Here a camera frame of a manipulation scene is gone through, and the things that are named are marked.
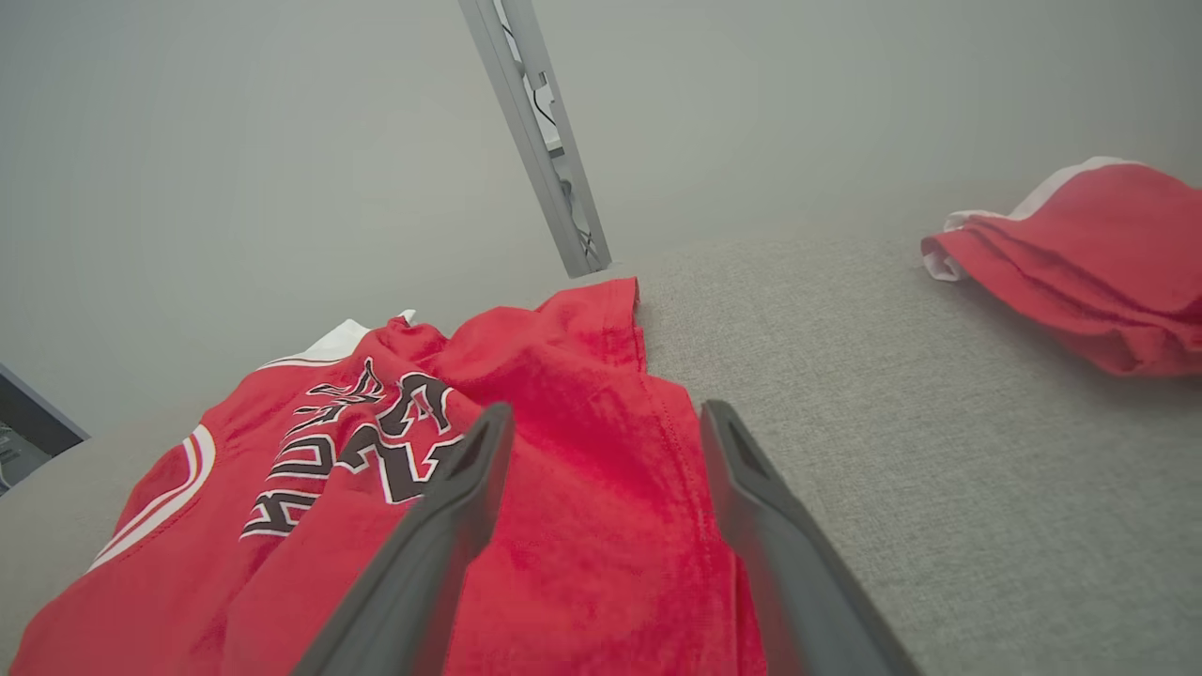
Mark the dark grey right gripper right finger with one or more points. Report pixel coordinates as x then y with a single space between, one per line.
789 582

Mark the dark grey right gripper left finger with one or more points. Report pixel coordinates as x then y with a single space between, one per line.
423 554

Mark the red basketball jersey white sleeves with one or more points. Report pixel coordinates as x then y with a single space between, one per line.
592 451

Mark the red shorts with white trim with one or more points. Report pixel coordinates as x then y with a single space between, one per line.
1099 253

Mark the grey fabric sofa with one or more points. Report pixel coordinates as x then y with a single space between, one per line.
986 469

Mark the dark framed panel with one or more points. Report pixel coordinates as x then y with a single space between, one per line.
28 432

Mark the grey metal wall post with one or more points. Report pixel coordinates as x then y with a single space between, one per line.
535 141

